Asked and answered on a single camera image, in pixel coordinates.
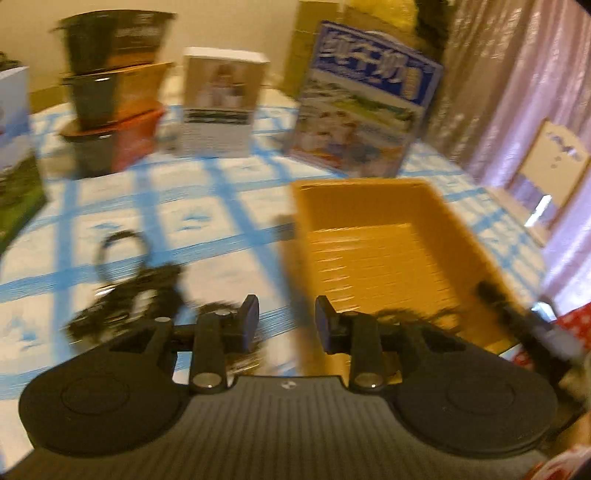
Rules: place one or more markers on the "small white product box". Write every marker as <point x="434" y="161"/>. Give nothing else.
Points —
<point x="221" y="101"/>

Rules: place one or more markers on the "white green pasture carton box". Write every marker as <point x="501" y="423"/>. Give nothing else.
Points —
<point x="16" y="152"/>

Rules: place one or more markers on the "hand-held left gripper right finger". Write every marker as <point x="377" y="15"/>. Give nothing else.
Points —
<point x="324" y="325"/>

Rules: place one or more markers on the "pink patterned curtain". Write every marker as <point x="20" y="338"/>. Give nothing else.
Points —
<point x="517" y="78"/>

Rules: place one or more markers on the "blue illustrated milk carton box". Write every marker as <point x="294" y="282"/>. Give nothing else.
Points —
<point x="364" y="101"/>

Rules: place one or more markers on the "red patterned clothing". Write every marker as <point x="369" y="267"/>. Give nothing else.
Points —
<point x="575" y="325"/>

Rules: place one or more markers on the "brown cardboard box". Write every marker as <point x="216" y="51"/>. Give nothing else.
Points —
<point x="302" y="50"/>

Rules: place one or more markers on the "blue checked tablecloth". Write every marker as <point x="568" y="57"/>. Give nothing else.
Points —
<point x="207" y="203"/>

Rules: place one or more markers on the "yellow plastic tray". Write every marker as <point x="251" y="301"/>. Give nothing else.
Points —
<point x="369" y="258"/>

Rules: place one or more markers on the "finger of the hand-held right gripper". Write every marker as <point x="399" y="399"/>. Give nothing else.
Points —
<point x="501" y="302"/>

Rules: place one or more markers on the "light wooden chair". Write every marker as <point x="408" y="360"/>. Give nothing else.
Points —
<point x="551" y="166"/>

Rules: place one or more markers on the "black instant bowl dark label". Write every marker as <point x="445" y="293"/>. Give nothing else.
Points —
<point x="115" y="41"/>

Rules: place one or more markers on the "black instant bowl red label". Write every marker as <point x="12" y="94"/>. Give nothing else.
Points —
<point x="111" y="145"/>

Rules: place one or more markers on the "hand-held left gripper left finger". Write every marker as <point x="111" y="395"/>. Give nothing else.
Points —
<point x="250" y="321"/>

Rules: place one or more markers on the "black instant bowl orange label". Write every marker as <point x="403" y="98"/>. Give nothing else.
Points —
<point x="115" y="94"/>

